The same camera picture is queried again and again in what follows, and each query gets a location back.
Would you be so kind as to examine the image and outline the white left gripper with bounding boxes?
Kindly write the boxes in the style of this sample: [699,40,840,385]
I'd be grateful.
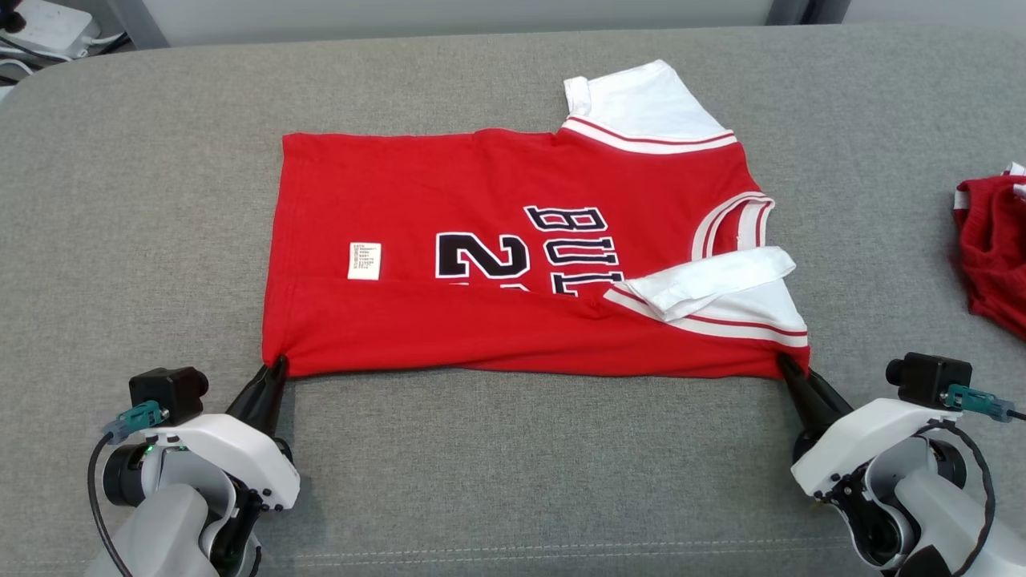
[103,357,301,514]

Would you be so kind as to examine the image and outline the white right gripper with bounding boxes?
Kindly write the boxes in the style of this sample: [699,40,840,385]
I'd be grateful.
[776,353,967,499]

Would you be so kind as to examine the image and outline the red shorts with white stripe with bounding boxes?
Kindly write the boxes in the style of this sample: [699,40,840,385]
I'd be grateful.
[952,163,1026,341]

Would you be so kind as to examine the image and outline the red Bulls jersey shirt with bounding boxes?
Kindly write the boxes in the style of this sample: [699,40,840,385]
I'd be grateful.
[262,59,811,380]

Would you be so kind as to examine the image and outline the white power strip with adapter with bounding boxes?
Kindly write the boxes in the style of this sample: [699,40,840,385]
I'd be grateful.
[4,0,95,59]

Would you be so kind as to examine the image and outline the wide white partition panel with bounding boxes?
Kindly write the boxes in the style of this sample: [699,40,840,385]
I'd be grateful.
[140,0,774,25]

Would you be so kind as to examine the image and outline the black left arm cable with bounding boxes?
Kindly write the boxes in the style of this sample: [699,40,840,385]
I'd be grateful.
[87,401,171,577]

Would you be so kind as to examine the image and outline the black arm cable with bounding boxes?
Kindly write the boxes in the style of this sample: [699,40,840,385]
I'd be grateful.
[87,401,171,577]
[914,385,1026,562]

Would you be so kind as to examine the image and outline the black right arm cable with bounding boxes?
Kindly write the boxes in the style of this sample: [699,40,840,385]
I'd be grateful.
[914,385,1026,562]

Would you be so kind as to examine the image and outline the white floor cable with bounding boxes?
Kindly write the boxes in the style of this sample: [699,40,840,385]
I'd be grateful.
[76,30,131,55]

